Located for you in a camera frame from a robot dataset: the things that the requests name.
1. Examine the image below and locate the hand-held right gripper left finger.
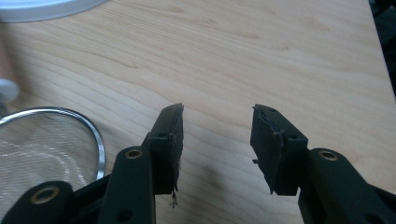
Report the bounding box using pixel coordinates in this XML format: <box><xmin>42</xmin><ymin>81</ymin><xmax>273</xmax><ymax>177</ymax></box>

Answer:
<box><xmin>141</xmin><ymin>103</ymin><xmax>185</xmax><ymax>208</ymax></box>

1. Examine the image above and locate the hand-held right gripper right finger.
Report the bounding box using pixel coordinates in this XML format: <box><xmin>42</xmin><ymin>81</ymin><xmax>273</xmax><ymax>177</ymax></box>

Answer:
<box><xmin>249</xmin><ymin>104</ymin><xmax>309</xmax><ymax>197</ymax></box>

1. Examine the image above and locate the metal mesh sieve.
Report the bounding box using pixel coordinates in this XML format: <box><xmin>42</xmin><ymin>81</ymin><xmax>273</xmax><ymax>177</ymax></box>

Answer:
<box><xmin>0</xmin><ymin>106</ymin><xmax>106</xmax><ymax>220</ymax></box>

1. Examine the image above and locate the small white object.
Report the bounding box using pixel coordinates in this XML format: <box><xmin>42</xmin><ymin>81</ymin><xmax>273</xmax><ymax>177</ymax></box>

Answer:
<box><xmin>0</xmin><ymin>78</ymin><xmax>21</xmax><ymax>103</ymax></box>

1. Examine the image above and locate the white round plate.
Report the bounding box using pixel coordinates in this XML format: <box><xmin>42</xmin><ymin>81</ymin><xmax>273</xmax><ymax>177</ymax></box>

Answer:
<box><xmin>0</xmin><ymin>0</ymin><xmax>108</xmax><ymax>23</ymax></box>

